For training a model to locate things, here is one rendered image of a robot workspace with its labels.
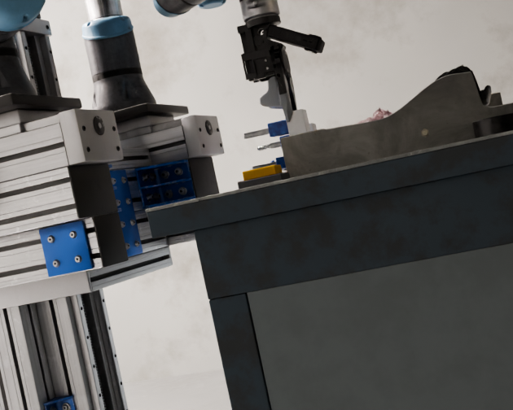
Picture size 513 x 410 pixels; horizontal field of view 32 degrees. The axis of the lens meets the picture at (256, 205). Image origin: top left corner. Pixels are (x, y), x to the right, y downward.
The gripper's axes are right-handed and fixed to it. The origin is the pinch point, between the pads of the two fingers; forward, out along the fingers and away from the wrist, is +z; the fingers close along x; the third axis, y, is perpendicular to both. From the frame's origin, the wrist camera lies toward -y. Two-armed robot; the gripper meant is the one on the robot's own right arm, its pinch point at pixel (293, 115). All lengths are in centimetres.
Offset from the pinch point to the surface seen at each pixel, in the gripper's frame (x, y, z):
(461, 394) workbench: 68, -24, 43
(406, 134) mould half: 8.0, -21.5, 9.0
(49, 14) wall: -251, 155, -102
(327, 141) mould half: 8.0, -6.8, 7.0
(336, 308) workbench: 68, -12, 30
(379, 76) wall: -232, -4, -30
